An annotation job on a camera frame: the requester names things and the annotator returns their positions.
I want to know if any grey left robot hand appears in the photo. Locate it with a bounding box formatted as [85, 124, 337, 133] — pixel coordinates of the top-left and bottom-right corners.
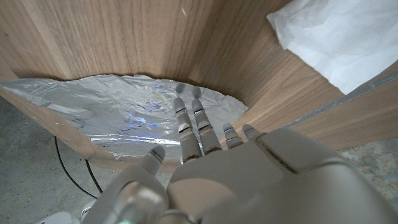
[80, 97, 398, 224]

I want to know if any aluminum foil sheet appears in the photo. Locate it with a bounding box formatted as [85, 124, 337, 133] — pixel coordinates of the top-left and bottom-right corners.
[0, 73, 249, 161]

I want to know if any crumpled white paper towel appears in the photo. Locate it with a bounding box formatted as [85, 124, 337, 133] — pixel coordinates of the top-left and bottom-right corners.
[266, 0, 398, 96]

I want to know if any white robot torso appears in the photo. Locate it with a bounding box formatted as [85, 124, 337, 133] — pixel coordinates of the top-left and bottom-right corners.
[35, 198, 97, 224]

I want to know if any thin black dangling cable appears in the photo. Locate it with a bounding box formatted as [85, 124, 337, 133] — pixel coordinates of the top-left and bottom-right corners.
[84, 159, 104, 194]

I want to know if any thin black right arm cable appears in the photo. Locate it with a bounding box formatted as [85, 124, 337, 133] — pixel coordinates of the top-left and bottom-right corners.
[53, 136, 99, 200]

